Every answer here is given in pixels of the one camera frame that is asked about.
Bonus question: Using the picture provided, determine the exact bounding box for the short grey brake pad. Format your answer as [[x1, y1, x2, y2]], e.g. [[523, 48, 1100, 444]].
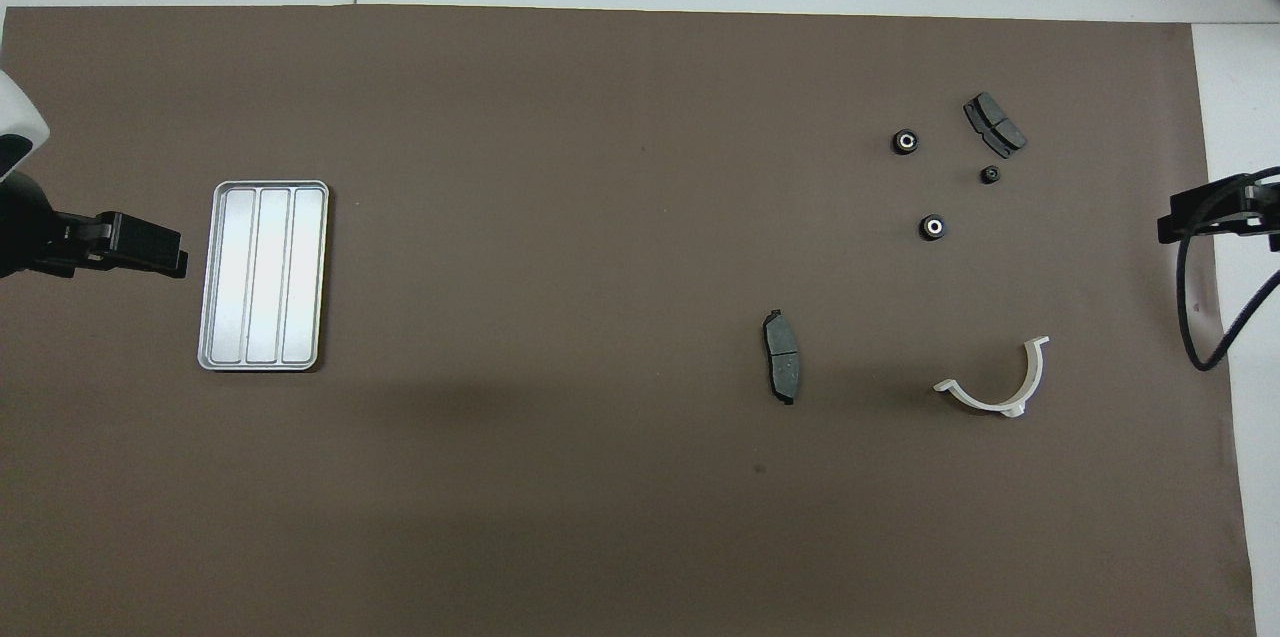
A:
[[963, 92, 1028, 160]]

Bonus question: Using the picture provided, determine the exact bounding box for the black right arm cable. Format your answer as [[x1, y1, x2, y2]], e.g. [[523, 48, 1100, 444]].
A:
[[1177, 167, 1280, 373]]

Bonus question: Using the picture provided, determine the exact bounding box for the long grey brake pad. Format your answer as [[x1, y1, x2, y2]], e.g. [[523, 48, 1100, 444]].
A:
[[762, 308, 802, 406]]

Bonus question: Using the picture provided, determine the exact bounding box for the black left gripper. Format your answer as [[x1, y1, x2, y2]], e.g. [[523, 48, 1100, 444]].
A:
[[0, 172, 190, 280]]

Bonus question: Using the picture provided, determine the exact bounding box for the white semicircular plastic clamp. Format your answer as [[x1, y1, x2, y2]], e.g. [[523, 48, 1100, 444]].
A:
[[932, 336, 1051, 418]]

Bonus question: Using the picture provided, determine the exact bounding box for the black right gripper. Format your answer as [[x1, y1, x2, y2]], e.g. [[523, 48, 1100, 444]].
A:
[[1158, 173, 1280, 253]]

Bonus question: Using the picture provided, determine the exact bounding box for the brown table mat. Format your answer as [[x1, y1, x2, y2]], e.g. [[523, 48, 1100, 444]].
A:
[[0, 5, 1259, 637]]

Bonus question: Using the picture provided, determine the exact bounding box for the silver metal tray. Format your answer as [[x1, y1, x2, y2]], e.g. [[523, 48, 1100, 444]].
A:
[[197, 180, 330, 373]]

